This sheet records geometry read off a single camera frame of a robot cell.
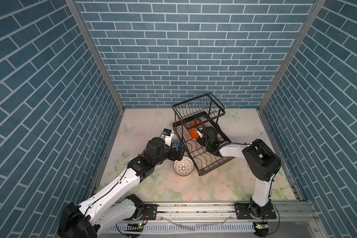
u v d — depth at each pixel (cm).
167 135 66
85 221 39
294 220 75
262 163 51
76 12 72
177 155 68
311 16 74
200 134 85
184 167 84
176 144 93
